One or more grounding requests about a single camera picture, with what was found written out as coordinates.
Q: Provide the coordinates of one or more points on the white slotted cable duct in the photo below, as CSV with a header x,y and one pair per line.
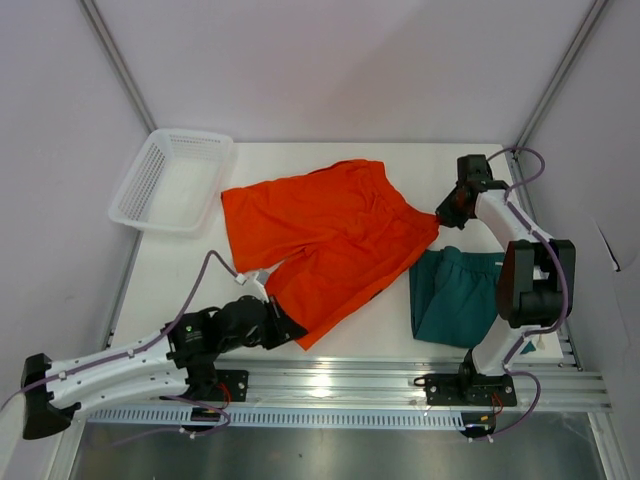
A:
x,y
247,416

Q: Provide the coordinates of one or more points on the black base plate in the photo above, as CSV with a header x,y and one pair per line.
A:
x,y
225,386
460,390

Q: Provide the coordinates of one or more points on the aluminium frame post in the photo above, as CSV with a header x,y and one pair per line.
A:
x,y
568,60
117,62

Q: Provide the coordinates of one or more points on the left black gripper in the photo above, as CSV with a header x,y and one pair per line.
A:
x,y
285,328

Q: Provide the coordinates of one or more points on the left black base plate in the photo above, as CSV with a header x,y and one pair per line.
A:
x,y
225,386

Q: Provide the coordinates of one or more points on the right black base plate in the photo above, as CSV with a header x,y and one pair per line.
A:
x,y
460,390

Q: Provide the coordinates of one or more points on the white plastic basket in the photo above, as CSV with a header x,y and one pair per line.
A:
x,y
173,183

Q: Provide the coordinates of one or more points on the left aluminium frame post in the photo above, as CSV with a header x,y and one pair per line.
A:
x,y
117,62

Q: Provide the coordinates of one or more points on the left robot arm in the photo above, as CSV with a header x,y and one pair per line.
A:
x,y
178,361

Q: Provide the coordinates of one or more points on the right table edge rail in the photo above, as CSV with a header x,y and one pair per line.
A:
x,y
521,188

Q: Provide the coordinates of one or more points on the right aluminium frame post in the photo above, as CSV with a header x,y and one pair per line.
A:
x,y
568,60

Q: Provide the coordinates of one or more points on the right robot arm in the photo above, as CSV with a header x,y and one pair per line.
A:
x,y
535,288

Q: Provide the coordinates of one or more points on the orange shorts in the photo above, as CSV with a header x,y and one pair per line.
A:
x,y
333,238

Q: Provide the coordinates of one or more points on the aluminium mounting rail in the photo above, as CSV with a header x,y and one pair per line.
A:
x,y
326,382

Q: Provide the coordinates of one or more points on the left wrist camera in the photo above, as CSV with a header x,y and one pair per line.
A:
x,y
260,279

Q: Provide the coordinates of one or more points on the green shorts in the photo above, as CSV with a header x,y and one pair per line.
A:
x,y
453,296

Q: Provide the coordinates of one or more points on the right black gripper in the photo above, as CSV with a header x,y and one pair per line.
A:
x,y
445,214

